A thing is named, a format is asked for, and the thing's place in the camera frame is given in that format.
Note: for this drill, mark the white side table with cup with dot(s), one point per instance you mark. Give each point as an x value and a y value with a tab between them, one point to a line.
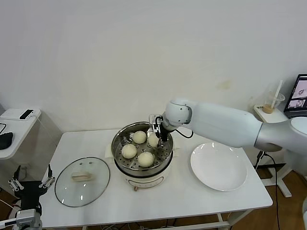
279	116

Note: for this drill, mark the white steamed baozi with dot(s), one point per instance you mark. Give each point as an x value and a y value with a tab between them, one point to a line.
139	137
145	159
152	140
129	151

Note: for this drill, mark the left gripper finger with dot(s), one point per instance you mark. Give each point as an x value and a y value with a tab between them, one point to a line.
48	182
15	183

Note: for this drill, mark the grey laptop beside cup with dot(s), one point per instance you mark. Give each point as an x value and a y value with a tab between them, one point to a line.
297	95

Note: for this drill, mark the flat white box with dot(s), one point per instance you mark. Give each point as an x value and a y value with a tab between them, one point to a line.
12	114

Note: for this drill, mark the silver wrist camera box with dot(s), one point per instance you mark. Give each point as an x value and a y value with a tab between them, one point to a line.
153	119
28	218

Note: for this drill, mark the white side table with pouch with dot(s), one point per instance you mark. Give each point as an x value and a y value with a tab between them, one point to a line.
9	153

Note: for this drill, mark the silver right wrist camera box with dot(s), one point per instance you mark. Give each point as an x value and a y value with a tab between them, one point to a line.
153	119

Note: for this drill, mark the white drinking straw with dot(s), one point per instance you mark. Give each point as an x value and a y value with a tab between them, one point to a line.
278	91

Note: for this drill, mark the black soft pouch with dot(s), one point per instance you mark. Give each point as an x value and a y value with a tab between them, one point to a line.
6	141

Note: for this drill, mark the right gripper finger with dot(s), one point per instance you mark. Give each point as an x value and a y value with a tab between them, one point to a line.
165	143
159	142

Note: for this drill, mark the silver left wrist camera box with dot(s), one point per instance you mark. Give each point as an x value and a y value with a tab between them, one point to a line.
28	218

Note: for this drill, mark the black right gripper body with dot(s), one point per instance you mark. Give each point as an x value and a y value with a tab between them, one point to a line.
163	133

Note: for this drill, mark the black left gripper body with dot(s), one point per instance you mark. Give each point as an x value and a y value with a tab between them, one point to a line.
30	194

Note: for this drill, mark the clear plastic drink cup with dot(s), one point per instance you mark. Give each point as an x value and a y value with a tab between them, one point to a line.
268	109

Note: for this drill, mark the black smartphone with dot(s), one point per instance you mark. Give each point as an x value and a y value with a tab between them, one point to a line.
26	114

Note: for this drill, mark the white table leg frame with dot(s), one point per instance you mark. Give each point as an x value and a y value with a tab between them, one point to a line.
244	214

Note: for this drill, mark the white round plate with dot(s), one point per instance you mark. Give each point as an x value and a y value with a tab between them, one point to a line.
218	167

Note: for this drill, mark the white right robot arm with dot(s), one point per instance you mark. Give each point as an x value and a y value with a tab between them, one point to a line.
227	124

